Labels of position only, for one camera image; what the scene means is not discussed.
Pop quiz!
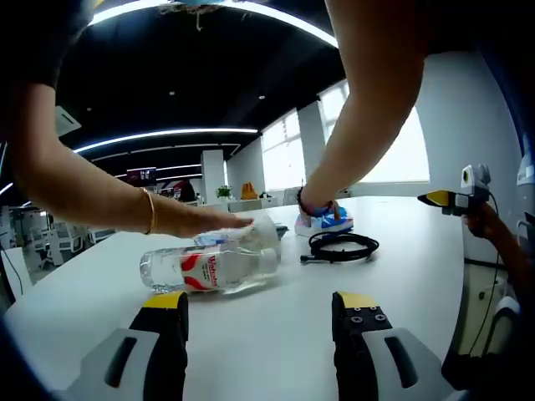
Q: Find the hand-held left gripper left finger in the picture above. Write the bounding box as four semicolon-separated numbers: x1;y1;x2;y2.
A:
56;291;190;401

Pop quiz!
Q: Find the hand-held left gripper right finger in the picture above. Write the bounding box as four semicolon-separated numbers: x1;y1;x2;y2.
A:
331;291;465;401

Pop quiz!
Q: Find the clear water bottle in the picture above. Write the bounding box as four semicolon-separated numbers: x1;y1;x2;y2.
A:
139;243;282;297

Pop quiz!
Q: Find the blue tissue pack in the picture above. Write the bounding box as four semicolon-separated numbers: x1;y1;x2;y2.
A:
294;203;356;238

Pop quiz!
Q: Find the white paper cup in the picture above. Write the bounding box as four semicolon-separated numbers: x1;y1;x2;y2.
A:
244;215;282;251

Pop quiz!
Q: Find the person's right hand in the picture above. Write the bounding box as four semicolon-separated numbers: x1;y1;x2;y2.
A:
462;203;506;242

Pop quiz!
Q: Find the window with white blinds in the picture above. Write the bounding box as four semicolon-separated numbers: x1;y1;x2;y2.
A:
318;81;431;185
261;111;307;192

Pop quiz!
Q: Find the white table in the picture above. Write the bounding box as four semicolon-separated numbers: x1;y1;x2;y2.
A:
2;194;468;401

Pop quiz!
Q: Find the white worn device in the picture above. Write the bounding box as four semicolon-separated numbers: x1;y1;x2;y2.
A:
492;294;522;331

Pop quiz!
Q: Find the row of white office chairs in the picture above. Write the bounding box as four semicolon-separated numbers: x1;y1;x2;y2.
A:
0;204;118;268

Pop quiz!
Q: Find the hanging dark screen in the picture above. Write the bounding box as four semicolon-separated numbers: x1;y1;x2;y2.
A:
126;166;157;185

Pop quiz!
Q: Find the long ceiling light strip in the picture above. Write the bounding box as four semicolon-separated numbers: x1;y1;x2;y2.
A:
74;128;258;154
85;0;340;49

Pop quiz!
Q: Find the ceiling air vent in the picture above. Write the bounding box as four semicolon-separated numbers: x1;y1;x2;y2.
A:
53;105;83;137

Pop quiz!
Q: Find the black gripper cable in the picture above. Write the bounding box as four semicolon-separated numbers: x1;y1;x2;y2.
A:
471;192;505;358

